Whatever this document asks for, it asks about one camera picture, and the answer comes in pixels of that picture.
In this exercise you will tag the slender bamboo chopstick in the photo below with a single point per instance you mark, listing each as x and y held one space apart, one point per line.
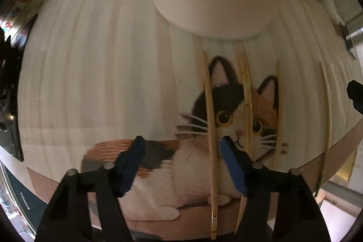
211 117

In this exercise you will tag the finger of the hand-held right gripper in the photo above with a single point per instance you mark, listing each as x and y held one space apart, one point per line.
356 94

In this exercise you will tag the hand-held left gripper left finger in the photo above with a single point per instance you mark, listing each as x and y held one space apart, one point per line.
129 165

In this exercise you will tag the row of bamboo chopsticks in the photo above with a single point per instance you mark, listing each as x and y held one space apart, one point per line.
247 94

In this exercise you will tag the cat-print tablecloth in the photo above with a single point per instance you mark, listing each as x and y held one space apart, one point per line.
99 74

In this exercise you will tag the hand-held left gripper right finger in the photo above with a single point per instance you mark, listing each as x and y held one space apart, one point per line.
233 169

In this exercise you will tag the black gas stove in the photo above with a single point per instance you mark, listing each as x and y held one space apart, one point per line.
8 83

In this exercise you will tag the black smartphone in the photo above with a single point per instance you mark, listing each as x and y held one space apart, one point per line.
350 42

